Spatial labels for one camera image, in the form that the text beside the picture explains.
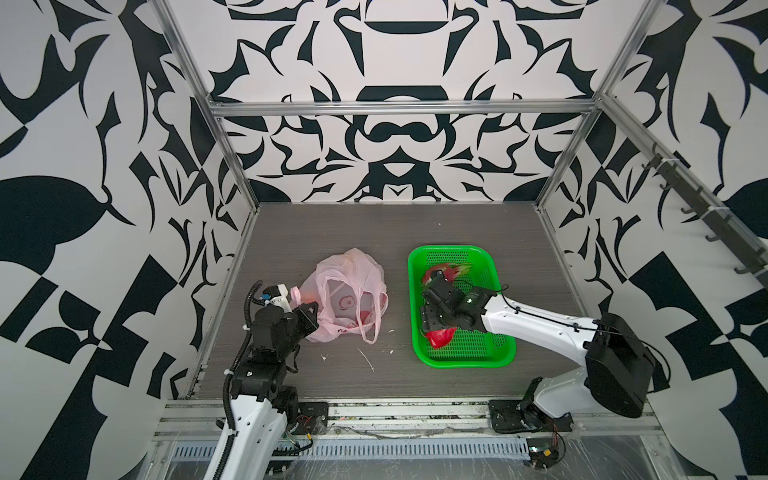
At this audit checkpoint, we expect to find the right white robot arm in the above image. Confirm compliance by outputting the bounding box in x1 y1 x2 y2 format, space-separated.
420 270 667 433

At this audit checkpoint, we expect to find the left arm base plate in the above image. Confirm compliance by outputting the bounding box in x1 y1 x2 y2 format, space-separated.
288 401 330 436

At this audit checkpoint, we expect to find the white slotted cable duct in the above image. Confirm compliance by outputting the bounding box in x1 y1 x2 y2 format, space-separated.
170 436 532 462

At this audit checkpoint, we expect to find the black wall hook rack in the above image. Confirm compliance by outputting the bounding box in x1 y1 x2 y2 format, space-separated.
643 142 767 289

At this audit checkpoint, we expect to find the green plastic basket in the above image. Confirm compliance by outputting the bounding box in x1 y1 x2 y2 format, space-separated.
407 245 516 369

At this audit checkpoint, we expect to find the red dragon fruit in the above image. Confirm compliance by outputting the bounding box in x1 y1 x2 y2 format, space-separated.
421 263 472 286

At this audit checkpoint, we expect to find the small circuit board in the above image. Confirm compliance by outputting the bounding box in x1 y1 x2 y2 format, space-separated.
524 435 567 471

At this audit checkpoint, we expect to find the aluminium frame rail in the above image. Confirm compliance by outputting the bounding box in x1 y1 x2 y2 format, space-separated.
209 99 596 117

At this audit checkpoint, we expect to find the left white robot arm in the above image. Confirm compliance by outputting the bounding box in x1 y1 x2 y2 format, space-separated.
205 280 319 479

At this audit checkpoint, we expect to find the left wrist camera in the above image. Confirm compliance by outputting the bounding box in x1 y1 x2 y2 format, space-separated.
259 284 292 312

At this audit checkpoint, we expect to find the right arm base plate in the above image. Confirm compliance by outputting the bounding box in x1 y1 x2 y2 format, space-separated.
488 399 573 434

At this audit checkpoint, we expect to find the pink plastic bag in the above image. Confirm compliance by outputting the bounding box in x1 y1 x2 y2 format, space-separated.
289 248 389 345

